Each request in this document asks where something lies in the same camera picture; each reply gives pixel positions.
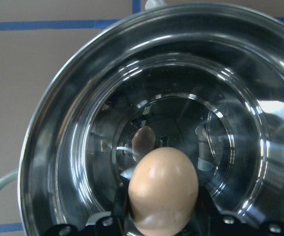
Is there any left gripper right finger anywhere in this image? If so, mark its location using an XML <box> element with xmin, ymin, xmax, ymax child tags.
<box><xmin>195</xmin><ymin>186</ymin><xmax>220</xmax><ymax>216</ymax></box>

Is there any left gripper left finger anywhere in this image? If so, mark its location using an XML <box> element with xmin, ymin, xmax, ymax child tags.
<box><xmin>112</xmin><ymin>185</ymin><xmax>130</xmax><ymax>221</ymax></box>

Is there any brown egg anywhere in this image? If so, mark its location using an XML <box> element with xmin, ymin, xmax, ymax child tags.
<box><xmin>128</xmin><ymin>147</ymin><xmax>198</xmax><ymax>236</ymax></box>

